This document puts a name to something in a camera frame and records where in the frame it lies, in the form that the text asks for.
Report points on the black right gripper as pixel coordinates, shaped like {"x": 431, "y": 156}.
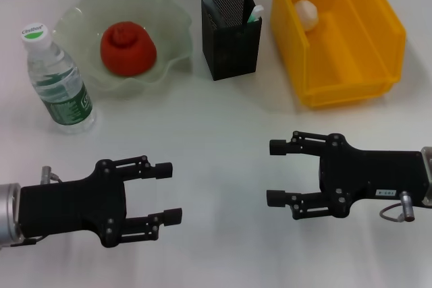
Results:
{"x": 371, "y": 176}

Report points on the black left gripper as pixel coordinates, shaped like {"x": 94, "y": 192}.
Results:
{"x": 74, "y": 207}

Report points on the clear water bottle green label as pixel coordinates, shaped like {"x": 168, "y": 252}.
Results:
{"x": 64, "y": 99}

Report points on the orange knitted fruit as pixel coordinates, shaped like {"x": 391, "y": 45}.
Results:
{"x": 128, "y": 52}

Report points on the green pen white clip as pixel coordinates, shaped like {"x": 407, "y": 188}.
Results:
{"x": 255, "y": 15}

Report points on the white paper ball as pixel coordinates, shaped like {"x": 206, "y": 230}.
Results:
{"x": 306, "y": 15}

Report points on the grey glitter pen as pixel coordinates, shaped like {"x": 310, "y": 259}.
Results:
{"x": 211, "y": 6}

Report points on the black mesh pen holder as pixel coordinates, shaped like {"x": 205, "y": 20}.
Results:
{"x": 233, "y": 55}

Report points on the pale green glass fruit plate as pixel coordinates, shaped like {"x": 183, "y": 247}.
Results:
{"x": 168, "y": 31}

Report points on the yellow plastic bin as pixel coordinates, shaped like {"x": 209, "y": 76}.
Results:
{"x": 354, "y": 48}

